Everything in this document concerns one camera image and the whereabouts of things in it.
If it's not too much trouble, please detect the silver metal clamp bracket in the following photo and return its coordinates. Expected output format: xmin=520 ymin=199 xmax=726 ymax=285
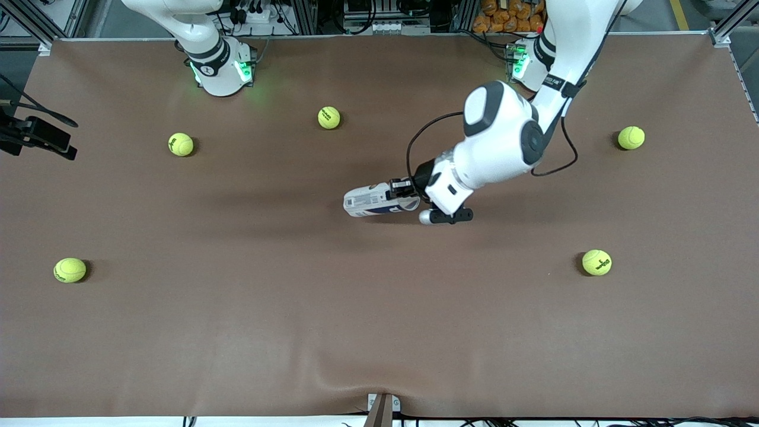
xmin=367 ymin=393 xmax=401 ymax=413

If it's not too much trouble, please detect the white power strip with plugs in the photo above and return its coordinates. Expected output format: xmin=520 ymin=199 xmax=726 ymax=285
xmin=228 ymin=0 xmax=282 ymax=26

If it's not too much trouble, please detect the brown wooden post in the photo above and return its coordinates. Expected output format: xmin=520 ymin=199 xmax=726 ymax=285
xmin=363 ymin=394 xmax=394 ymax=427

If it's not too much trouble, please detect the orange snack packets pile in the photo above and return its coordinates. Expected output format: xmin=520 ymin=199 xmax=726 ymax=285
xmin=473 ymin=0 xmax=546 ymax=34

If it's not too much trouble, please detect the brown table cover mat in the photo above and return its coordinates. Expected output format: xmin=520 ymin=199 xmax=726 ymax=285
xmin=0 ymin=37 xmax=759 ymax=419

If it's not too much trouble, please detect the green-lit control board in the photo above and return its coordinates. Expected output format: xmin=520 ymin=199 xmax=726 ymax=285
xmin=505 ymin=43 xmax=530 ymax=82
xmin=233 ymin=43 xmax=257 ymax=85

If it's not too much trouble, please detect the clear Wilson tennis ball can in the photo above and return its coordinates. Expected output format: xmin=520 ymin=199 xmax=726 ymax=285
xmin=343 ymin=182 xmax=423 ymax=219

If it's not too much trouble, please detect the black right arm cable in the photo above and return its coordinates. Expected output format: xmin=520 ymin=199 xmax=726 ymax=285
xmin=0 ymin=73 xmax=79 ymax=128

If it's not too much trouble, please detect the aluminium frame strut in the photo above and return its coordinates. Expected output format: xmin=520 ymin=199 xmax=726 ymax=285
xmin=0 ymin=0 xmax=91 ymax=47
xmin=709 ymin=0 xmax=759 ymax=48

